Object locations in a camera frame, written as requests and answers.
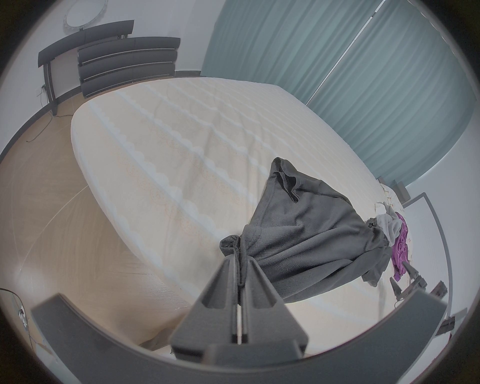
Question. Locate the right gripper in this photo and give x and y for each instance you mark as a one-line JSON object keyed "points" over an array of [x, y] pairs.
{"points": [[412, 294]]}

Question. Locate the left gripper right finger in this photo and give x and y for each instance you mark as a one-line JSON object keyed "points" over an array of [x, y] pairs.
{"points": [[270, 318]]}

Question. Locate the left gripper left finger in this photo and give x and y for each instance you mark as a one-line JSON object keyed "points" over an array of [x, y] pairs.
{"points": [[210, 318]]}

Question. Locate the black T-shirt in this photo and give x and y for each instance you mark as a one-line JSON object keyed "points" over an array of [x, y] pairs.
{"points": [[307, 232]]}

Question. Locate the purple satin garment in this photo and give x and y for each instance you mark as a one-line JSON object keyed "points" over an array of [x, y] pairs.
{"points": [[401, 251]]}

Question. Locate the grey garment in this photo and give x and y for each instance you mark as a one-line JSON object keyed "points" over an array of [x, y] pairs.
{"points": [[390, 228]]}

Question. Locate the white printed pillow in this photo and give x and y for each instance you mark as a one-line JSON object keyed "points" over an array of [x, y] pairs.
{"points": [[386, 195]]}

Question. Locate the grey bedside table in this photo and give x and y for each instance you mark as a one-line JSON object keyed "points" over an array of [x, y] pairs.
{"points": [[400, 191]]}

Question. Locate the bed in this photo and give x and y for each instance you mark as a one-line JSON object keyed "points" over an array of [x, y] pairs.
{"points": [[168, 168]]}

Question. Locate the white power strip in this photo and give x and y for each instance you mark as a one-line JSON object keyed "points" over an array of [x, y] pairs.
{"points": [[23, 317]]}

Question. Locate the blue-green curtain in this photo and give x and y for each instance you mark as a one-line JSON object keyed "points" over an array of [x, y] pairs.
{"points": [[393, 93], [281, 45]]}

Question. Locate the round white mirror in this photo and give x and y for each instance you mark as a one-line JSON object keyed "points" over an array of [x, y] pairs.
{"points": [[86, 13]]}

